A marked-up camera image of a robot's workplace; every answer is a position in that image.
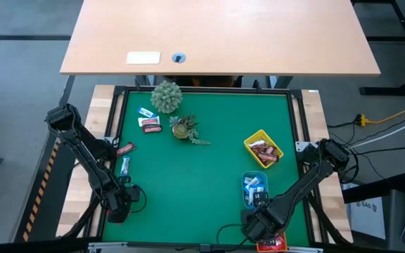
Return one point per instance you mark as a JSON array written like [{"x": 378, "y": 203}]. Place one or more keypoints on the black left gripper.
[{"x": 120, "y": 207}]

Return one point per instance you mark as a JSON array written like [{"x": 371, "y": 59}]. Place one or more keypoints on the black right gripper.
[{"x": 265, "y": 218}]

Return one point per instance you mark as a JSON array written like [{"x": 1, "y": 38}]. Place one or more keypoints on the blue white candy bar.
[
  {"x": 146, "y": 112},
  {"x": 125, "y": 166},
  {"x": 251, "y": 196},
  {"x": 248, "y": 180},
  {"x": 257, "y": 182}
]

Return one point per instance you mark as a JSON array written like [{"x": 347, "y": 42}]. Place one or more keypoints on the red white candy bar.
[
  {"x": 257, "y": 143},
  {"x": 148, "y": 121}
]

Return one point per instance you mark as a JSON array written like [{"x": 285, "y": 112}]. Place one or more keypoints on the yellow plastic basket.
[{"x": 264, "y": 135}]

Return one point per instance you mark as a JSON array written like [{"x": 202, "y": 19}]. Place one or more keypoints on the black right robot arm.
[{"x": 304, "y": 182}]

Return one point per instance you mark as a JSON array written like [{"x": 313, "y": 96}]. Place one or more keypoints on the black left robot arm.
[{"x": 86, "y": 154}]

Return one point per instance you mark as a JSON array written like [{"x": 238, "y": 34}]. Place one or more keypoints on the light blue plastic bin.
[{"x": 245, "y": 189}]

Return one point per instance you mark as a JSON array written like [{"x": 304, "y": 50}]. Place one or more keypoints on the orange plastic basket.
[{"x": 259, "y": 249}]

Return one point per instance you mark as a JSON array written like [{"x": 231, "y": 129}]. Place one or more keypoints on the green table mat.
[{"x": 181, "y": 189}]

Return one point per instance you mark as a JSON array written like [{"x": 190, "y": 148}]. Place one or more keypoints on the black hazard-striped platform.
[{"x": 49, "y": 196}]

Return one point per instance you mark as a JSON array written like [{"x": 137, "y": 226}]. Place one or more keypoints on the round pale green succulent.
[{"x": 166, "y": 96}]

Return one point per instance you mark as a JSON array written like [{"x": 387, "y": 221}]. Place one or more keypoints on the dark desk leg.
[
  {"x": 280, "y": 81},
  {"x": 142, "y": 80}
]

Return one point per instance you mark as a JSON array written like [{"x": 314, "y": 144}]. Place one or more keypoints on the small black clamp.
[{"x": 257, "y": 84}]

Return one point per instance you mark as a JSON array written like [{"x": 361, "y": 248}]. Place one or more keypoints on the white rectangular desk plate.
[{"x": 142, "y": 58}]

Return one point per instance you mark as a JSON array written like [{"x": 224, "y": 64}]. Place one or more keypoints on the black metal stand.
[{"x": 382, "y": 91}]

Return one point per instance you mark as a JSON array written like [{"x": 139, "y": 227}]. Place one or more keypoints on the light wooden desk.
[{"x": 223, "y": 31}]

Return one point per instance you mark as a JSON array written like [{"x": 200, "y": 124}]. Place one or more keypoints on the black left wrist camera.
[{"x": 134, "y": 193}]

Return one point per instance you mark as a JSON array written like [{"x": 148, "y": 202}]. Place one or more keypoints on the silver aluminium rail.
[
  {"x": 302, "y": 249},
  {"x": 105, "y": 246}
]

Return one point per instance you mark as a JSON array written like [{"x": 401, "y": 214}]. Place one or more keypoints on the black aluminium table frame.
[{"x": 216, "y": 89}]

